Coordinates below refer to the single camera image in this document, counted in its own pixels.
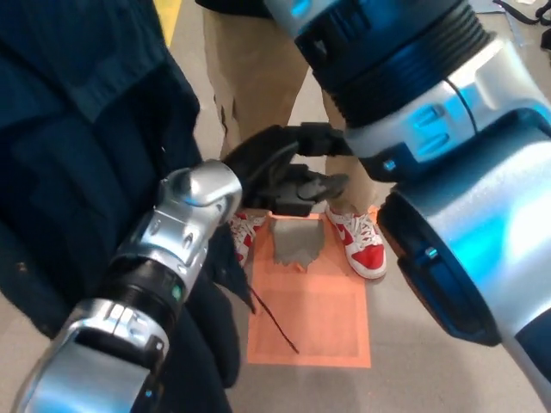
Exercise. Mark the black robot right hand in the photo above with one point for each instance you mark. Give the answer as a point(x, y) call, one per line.
point(301, 189)

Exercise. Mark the dark teal coat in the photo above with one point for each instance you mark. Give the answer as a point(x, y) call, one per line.
point(86, 129)

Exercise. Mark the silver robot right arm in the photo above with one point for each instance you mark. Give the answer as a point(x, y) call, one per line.
point(189, 202)

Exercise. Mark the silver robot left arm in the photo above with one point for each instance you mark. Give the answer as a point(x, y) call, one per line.
point(452, 107)

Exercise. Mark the red white sneaker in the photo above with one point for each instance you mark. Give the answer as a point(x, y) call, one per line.
point(366, 258)
point(249, 228)

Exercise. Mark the orange tape scrap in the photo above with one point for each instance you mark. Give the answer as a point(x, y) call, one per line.
point(373, 211)

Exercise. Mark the khaki trousers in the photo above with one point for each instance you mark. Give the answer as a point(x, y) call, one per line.
point(258, 86)

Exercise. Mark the orange floor tape square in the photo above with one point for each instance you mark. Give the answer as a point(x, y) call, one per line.
point(310, 318)

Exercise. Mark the black shirt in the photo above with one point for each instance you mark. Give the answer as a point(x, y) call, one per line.
point(232, 5)

